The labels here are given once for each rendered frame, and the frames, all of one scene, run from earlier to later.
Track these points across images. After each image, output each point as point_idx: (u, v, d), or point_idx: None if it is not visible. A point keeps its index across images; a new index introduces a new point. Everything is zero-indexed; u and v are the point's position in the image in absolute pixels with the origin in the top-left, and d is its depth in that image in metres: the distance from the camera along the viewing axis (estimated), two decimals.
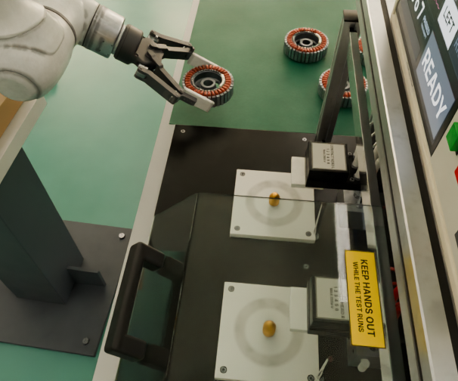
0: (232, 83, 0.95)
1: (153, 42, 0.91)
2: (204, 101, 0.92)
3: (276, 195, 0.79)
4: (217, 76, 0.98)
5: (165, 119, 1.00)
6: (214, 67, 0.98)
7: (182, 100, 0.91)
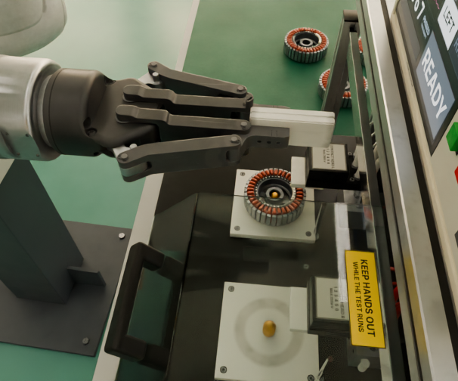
0: (304, 195, 0.79)
1: (133, 85, 0.38)
2: (309, 128, 0.36)
3: (276, 195, 0.79)
4: (284, 184, 0.81)
5: None
6: (280, 173, 0.81)
7: (257, 147, 0.37)
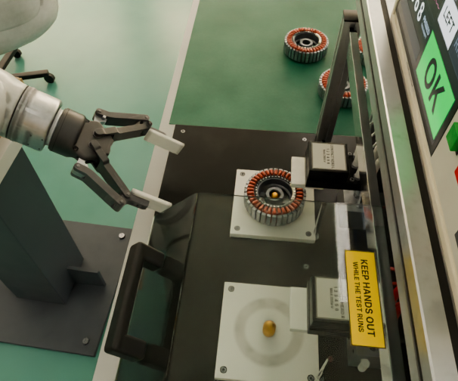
0: (304, 195, 0.79)
1: (98, 128, 0.73)
2: (159, 204, 0.73)
3: (276, 195, 0.79)
4: (284, 184, 0.81)
5: (165, 119, 1.00)
6: (280, 173, 0.81)
7: (130, 205, 0.72)
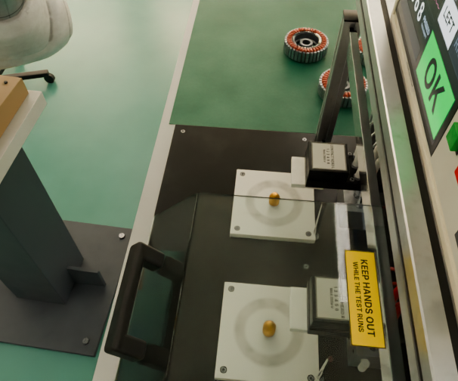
0: None
1: None
2: None
3: (276, 195, 0.79)
4: None
5: (165, 119, 1.00)
6: None
7: None
